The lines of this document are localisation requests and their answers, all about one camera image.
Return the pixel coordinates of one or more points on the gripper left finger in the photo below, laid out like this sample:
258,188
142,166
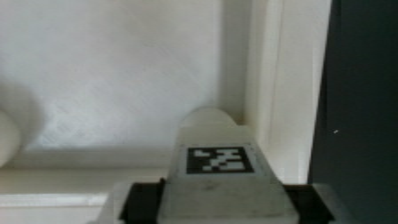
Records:
132,203

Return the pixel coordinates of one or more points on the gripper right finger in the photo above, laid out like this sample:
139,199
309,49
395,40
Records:
318,205

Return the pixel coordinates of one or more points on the white table leg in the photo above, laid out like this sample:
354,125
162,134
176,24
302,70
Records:
222,189

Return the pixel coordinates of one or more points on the white square tabletop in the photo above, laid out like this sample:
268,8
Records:
114,64

